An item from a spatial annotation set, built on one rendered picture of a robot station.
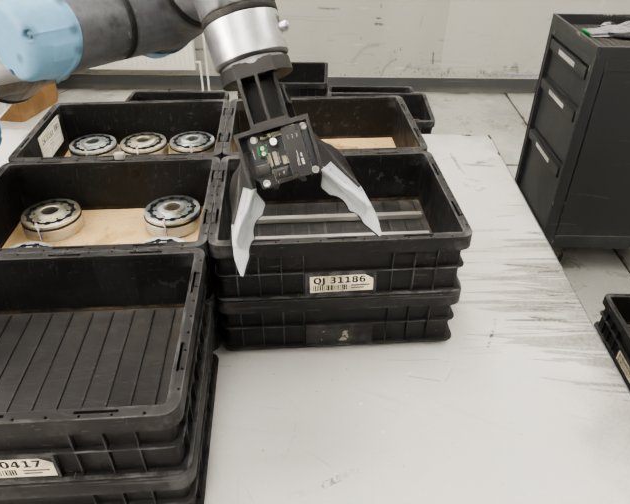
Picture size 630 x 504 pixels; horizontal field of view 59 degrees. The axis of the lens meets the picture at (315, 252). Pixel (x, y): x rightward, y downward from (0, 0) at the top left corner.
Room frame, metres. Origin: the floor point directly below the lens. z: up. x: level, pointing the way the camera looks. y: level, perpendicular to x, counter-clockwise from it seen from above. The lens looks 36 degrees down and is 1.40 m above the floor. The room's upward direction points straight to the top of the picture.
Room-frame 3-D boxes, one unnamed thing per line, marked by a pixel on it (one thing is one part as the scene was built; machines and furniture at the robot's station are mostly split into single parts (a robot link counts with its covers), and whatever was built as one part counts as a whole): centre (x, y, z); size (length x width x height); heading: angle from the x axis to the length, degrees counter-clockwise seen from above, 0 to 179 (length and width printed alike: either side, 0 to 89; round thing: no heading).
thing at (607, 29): (2.10, -1.08, 0.88); 0.25 x 0.19 x 0.03; 88
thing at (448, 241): (0.83, -0.03, 0.92); 0.40 x 0.30 x 0.02; 94
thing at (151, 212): (0.88, 0.26, 0.86); 0.10 x 0.10 x 0.01
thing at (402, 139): (1.13, -0.01, 0.87); 0.40 x 0.30 x 0.11; 94
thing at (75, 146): (1.17, 0.50, 0.86); 0.10 x 0.10 x 0.01
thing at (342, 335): (0.83, -0.03, 0.76); 0.40 x 0.30 x 0.12; 94
